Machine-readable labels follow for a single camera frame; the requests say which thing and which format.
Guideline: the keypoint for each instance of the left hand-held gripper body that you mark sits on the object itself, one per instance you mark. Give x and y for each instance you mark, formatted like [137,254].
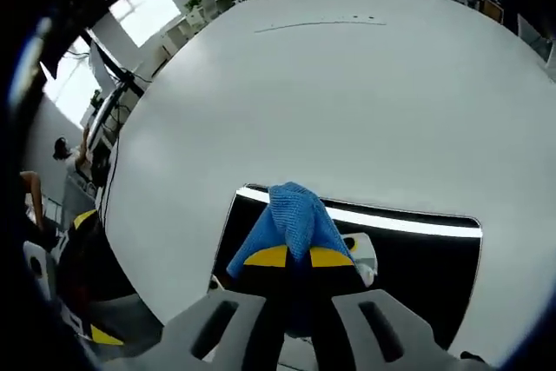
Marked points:
[39,271]

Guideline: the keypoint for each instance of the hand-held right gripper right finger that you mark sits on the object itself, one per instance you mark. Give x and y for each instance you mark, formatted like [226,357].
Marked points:
[382,327]

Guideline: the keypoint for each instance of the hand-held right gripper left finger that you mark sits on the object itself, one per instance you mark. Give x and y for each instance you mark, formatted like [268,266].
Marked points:
[226,323]

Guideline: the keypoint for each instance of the blue cleaning cloth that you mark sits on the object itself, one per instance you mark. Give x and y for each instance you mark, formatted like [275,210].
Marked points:
[291,219]

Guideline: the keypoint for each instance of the green potted plant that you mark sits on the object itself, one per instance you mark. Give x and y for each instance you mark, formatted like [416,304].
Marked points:
[194,3]

